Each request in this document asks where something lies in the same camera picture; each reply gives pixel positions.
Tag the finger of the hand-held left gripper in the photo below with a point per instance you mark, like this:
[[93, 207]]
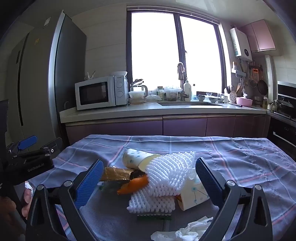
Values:
[[51, 148], [27, 141]]

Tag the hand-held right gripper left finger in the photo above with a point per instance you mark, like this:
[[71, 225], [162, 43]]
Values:
[[90, 183]]

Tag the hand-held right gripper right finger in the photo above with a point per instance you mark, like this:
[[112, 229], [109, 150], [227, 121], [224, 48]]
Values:
[[208, 183]]

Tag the white printed paper cup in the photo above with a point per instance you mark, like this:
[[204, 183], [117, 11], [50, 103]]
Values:
[[133, 160], [194, 195]]

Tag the gold foil wrapper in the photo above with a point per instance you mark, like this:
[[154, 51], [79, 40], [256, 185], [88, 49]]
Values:
[[115, 173]]

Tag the large white foam net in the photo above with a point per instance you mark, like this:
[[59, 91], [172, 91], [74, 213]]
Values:
[[166, 171]]

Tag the white tissue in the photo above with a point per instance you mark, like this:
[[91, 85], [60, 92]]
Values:
[[185, 231]]

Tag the person's left hand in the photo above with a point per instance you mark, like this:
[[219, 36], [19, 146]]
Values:
[[27, 201]]

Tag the checked grey tablecloth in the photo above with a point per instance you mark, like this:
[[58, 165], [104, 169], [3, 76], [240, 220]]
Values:
[[231, 162]]

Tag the purple base cabinets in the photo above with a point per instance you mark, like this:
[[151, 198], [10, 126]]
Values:
[[185, 126]]

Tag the silver refrigerator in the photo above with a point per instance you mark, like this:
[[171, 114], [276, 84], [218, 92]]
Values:
[[46, 81]]

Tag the white microwave oven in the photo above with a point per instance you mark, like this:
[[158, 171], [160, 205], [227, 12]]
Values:
[[92, 93]]

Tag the kitchen sink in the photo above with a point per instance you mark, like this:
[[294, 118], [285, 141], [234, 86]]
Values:
[[189, 103]]

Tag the small white ornament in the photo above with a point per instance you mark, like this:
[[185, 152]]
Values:
[[90, 75]]

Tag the patterned ceramic bowl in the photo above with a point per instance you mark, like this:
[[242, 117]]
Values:
[[217, 99]]

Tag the small dark bowl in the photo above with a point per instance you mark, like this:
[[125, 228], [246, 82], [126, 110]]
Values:
[[200, 98]]

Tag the white kitchen counter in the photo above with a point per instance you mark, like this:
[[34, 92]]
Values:
[[138, 111]]

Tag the black built-in oven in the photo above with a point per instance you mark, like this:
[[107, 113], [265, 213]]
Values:
[[282, 136]]

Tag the pink bowl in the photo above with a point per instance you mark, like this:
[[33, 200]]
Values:
[[244, 102]]

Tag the white dotted utensil holder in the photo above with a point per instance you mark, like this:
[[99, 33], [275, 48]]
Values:
[[232, 97]]

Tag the metal kitchen faucet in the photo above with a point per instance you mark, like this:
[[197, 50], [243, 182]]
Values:
[[182, 92]]

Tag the white soap bottle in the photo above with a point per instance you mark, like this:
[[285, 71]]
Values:
[[187, 90]]

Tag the clear plastic container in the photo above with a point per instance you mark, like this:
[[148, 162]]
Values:
[[172, 93]]

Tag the oil bottle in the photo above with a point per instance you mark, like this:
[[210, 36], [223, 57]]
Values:
[[265, 103]]

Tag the white plastic food container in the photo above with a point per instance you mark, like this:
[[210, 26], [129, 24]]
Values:
[[136, 95]]

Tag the white bowl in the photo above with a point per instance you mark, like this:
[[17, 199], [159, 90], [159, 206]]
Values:
[[119, 73]]

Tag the glass jar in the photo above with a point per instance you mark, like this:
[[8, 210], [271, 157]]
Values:
[[160, 93]]

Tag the glass electric kettle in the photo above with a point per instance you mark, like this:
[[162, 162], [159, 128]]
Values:
[[141, 89]]

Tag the metal cooking pot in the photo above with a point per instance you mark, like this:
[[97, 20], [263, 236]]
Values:
[[285, 106]]

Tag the hanging metal strainer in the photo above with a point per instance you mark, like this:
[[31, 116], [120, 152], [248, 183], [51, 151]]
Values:
[[252, 83]]

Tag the hanging frying pan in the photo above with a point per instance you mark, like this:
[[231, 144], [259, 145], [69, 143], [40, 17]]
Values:
[[263, 87]]

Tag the grey hanging rag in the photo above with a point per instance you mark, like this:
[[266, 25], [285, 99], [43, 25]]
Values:
[[180, 69]]

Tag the orange grater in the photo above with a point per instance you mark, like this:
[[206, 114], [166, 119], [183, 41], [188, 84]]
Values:
[[255, 74]]

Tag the white vertical pipe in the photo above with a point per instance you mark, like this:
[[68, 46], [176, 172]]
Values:
[[270, 78]]

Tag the white water heater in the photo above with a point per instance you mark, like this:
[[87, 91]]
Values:
[[240, 44]]

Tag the kitchen window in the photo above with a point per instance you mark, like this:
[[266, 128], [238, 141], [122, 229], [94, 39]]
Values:
[[152, 46]]

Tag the wall mounted rack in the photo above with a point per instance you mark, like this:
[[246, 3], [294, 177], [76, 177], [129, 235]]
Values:
[[238, 71]]

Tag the pink wall cabinet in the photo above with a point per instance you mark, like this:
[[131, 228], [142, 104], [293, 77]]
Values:
[[260, 34]]

